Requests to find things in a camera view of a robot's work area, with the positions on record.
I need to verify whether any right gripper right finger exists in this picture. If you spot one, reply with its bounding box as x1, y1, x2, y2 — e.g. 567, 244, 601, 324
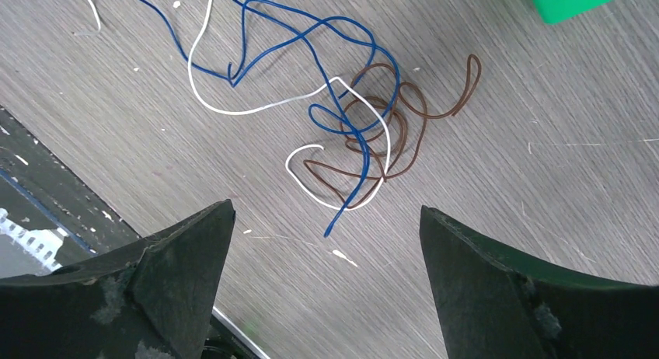
419, 206, 658, 358

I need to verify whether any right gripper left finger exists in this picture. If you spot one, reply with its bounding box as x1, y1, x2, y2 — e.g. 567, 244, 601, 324
1, 200, 235, 358

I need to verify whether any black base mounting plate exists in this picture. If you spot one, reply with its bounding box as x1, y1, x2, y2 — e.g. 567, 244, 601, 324
1, 108, 140, 256

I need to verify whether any slotted white cable duct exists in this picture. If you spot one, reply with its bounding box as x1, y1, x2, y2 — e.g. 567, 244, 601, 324
1, 207, 68, 271

